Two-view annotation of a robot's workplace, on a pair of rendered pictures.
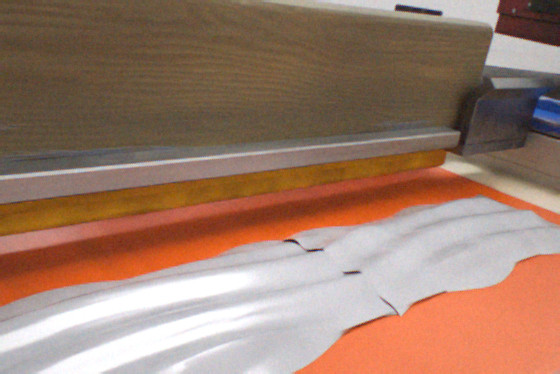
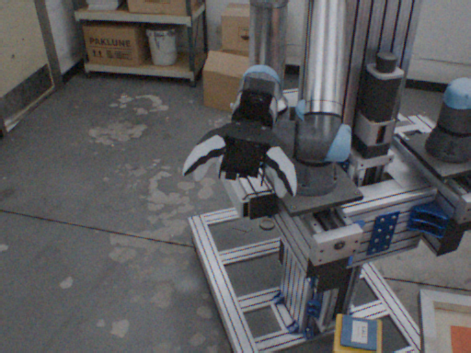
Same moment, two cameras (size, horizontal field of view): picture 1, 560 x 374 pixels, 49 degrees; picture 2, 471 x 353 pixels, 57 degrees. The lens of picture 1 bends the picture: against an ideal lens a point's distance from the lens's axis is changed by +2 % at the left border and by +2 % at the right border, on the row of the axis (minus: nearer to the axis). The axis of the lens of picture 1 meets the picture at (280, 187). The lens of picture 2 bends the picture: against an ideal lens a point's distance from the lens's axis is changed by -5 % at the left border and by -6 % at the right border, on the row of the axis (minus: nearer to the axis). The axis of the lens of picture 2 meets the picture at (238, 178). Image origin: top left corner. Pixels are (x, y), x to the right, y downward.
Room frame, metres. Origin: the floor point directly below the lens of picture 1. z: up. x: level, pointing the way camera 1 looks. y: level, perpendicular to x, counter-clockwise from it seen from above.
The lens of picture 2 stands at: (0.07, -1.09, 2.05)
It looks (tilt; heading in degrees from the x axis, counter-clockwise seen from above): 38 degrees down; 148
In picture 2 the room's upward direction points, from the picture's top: straight up
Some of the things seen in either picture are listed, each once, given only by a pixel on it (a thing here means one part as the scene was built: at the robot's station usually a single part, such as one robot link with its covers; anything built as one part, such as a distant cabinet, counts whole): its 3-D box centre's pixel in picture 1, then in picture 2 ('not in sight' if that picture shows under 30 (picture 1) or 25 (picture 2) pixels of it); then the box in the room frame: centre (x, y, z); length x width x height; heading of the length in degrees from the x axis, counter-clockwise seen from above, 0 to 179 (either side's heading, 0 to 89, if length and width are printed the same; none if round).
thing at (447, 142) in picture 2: not in sight; (452, 136); (-0.57, 0.09, 1.31); 0.15 x 0.15 x 0.10
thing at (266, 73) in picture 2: not in sight; (258, 93); (-0.56, -0.66, 1.65); 0.11 x 0.08 x 0.09; 141
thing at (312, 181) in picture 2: not in sight; (312, 165); (-0.68, -0.39, 1.31); 0.15 x 0.15 x 0.10
